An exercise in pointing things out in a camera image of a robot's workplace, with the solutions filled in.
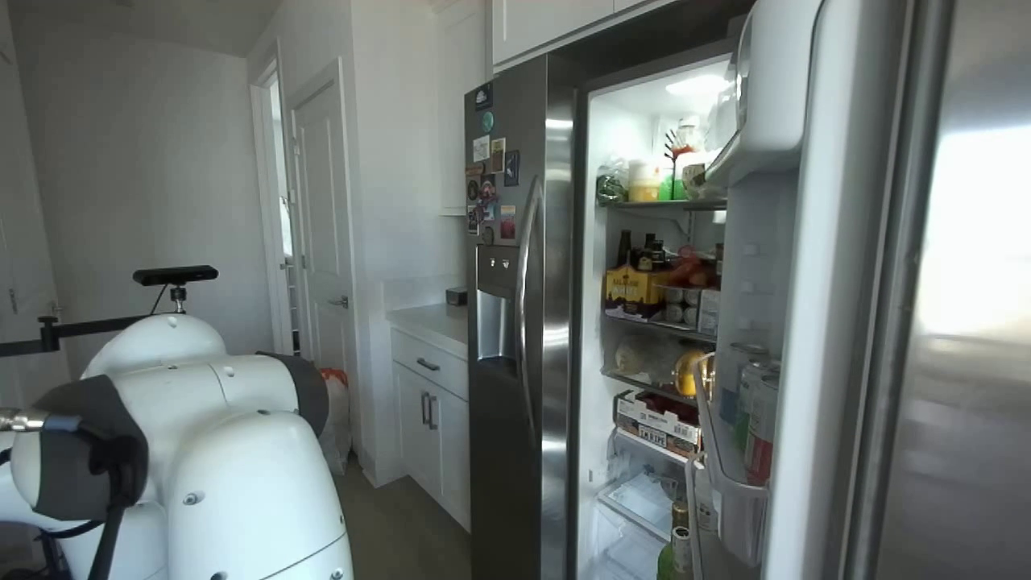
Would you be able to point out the open refrigerator door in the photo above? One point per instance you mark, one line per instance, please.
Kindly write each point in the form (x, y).
(872, 407)

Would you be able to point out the white base cabinet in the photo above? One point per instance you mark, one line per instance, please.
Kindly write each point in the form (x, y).
(415, 405)

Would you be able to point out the cardboard box on shelf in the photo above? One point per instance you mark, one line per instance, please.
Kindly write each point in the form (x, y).
(660, 420)

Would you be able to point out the yellow box on shelf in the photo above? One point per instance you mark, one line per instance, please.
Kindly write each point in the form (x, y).
(638, 292)

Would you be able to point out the white interior door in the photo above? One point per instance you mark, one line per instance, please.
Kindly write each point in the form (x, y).
(320, 185)

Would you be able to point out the white upper cabinet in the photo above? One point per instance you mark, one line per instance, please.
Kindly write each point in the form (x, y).
(529, 28)

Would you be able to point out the stainless steel freezer door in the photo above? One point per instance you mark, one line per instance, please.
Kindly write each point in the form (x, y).
(520, 206)

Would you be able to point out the white plastic trash bag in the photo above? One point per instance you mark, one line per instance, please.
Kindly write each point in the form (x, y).
(337, 432)

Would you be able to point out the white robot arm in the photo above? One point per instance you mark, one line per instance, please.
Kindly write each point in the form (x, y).
(174, 458)

